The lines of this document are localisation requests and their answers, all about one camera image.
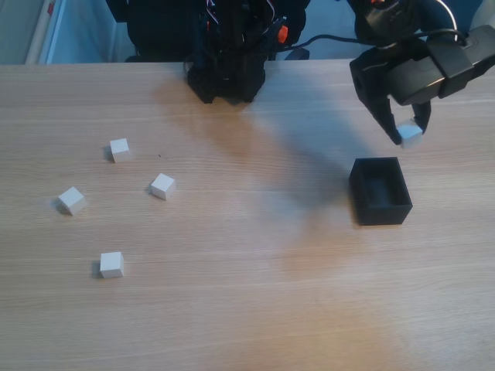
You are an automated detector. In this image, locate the white wooden cube block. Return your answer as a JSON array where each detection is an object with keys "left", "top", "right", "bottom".
[
  {"left": 56, "top": 186, "right": 87, "bottom": 216},
  {"left": 99, "top": 251, "right": 125, "bottom": 279},
  {"left": 149, "top": 172, "right": 177, "bottom": 201},
  {"left": 109, "top": 138, "right": 132, "bottom": 164},
  {"left": 397, "top": 119, "right": 424, "bottom": 150}
]

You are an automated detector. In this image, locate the black open plastic box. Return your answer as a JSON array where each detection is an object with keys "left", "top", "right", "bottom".
[{"left": 349, "top": 156, "right": 414, "bottom": 227}]

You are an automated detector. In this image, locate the black clamp with orange knob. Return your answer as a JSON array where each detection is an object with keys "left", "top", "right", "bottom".
[{"left": 270, "top": 17, "right": 290, "bottom": 49}]

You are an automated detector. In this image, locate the beige cloth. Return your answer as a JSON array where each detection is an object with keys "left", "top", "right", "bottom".
[{"left": 469, "top": 0, "right": 495, "bottom": 32}]

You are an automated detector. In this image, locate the white board with red mark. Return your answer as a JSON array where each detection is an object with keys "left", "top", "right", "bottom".
[{"left": 25, "top": 0, "right": 66, "bottom": 65}]

